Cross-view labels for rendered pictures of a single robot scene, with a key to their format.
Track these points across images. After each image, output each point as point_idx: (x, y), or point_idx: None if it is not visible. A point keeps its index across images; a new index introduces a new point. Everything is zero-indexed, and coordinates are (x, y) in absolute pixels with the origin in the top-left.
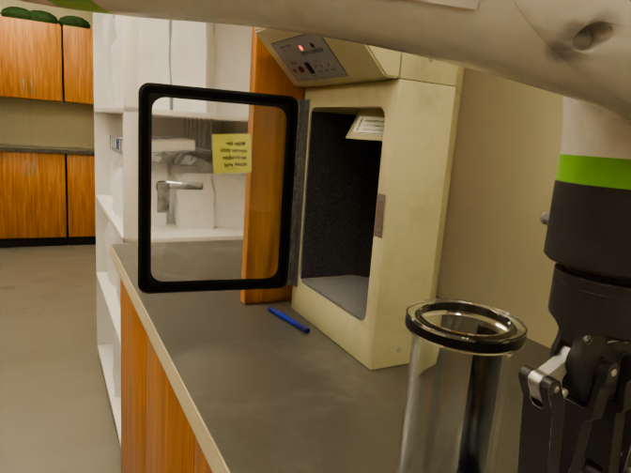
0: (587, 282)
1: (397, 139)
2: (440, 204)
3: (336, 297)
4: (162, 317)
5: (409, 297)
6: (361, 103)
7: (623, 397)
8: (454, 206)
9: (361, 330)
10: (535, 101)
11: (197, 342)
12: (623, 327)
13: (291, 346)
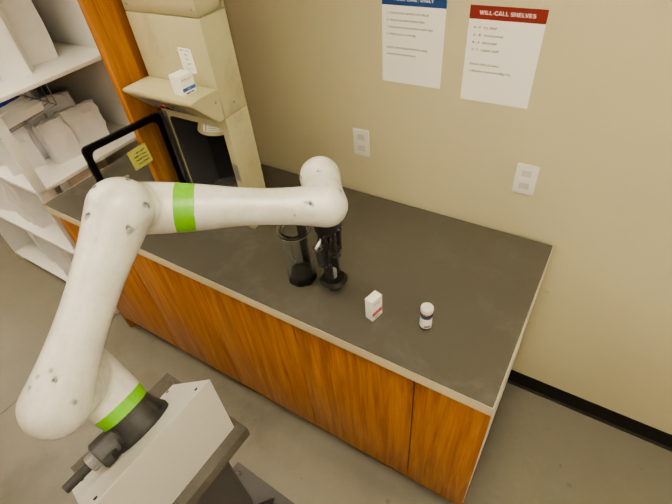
0: (320, 227)
1: (233, 142)
2: (257, 153)
3: None
4: (145, 245)
5: None
6: (205, 123)
7: (334, 240)
8: (250, 115)
9: None
10: (275, 64)
11: (176, 250)
12: (329, 233)
13: (216, 232)
